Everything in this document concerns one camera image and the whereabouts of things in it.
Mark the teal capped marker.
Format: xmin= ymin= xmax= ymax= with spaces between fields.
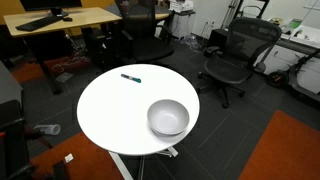
xmin=120 ymin=73 xmax=142 ymax=84

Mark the white round bowl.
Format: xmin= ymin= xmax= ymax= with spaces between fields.
xmin=146 ymin=98 xmax=191 ymax=137

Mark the white cabinet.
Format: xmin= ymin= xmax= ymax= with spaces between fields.
xmin=171 ymin=11 xmax=196 ymax=39

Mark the black mesh office chair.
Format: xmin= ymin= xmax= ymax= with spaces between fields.
xmin=197 ymin=17 xmax=283 ymax=109

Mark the black computer tower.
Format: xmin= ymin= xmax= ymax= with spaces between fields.
xmin=81 ymin=27 xmax=116 ymax=71

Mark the black box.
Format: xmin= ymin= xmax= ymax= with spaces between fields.
xmin=208 ymin=28 xmax=231 ymax=51

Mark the white table base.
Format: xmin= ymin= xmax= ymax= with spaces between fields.
xmin=108 ymin=146 xmax=179 ymax=180

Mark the white printer box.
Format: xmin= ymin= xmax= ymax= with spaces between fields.
xmin=168 ymin=0 xmax=195 ymax=14

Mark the gray floor plate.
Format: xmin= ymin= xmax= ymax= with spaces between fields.
xmin=55 ymin=72 xmax=74 ymax=83

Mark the wooden desk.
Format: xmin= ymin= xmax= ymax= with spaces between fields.
xmin=3 ymin=6 xmax=123 ymax=96

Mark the black tripod stand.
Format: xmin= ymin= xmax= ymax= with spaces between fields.
xmin=233 ymin=0 xmax=271 ymax=21

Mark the small white paper tag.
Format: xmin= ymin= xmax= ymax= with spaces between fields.
xmin=63 ymin=153 xmax=75 ymax=164

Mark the black electric scooter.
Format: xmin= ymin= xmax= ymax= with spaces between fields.
xmin=265 ymin=49 xmax=320 ymax=103

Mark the black keyboard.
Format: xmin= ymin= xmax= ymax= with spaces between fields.
xmin=14 ymin=15 xmax=64 ymax=33

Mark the black computer monitor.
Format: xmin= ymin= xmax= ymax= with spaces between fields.
xmin=19 ymin=0 xmax=83 ymax=18

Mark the green item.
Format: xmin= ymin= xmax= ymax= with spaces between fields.
xmin=288 ymin=18 xmax=303 ymax=29

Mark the black metal stand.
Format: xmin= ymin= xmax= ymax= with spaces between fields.
xmin=0 ymin=99 xmax=36 ymax=180

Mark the white desk with cabinet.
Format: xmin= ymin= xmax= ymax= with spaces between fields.
xmin=256 ymin=18 xmax=320 ymax=94

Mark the white wall outlet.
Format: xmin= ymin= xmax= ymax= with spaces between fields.
xmin=204 ymin=18 xmax=216 ymax=28

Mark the black upright post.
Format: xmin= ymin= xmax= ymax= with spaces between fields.
xmin=52 ymin=160 xmax=72 ymax=180

